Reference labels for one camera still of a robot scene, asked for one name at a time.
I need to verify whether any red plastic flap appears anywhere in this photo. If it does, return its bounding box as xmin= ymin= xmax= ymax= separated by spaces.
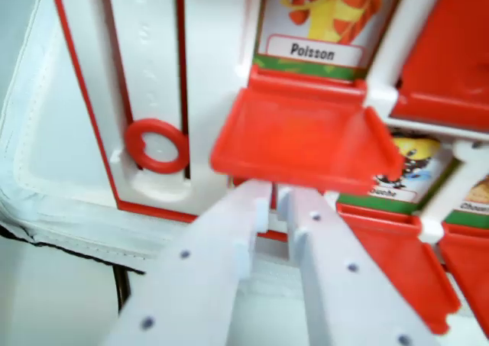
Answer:
xmin=335 ymin=202 xmax=462 ymax=335
xmin=209 ymin=63 xmax=405 ymax=197
xmin=437 ymin=223 xmax=489 ymax=341
xmin=389 ymin=0 xmax=489 ymax=128

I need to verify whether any Mouche picture card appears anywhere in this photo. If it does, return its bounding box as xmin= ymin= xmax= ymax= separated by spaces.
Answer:
xmin=338 ymin=128 xmax=460 ymax=215

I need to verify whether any Chouette picture card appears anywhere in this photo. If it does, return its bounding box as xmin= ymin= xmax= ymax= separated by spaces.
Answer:
xmin=444 ymin=177 xmax=489 ymax=229

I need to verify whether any white stitched mat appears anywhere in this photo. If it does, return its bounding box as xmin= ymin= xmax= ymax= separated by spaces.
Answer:
xmin=0 ymin=0 xmax=310 ymax=298

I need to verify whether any Poisson picture card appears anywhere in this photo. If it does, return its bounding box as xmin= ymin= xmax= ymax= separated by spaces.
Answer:
xmin=253 ymin=0 xmax=406 ymax=82

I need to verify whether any red and white game board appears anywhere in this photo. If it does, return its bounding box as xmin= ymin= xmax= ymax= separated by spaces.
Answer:
xmin=48 ymin=0 xmax=489 ymax=341

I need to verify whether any black cable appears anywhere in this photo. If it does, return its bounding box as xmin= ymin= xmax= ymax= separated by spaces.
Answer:
xmin=112 ymin=264 xmax=134 ymax=313

